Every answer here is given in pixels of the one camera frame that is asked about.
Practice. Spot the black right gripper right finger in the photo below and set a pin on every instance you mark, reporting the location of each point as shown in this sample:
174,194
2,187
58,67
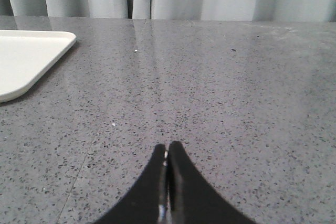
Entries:
192,198

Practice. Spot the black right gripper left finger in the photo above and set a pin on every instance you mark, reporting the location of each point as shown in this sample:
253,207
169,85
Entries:
146,200

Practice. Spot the cream rectangular plastic tray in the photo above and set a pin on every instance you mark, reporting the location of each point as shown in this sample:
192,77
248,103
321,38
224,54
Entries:
26,55

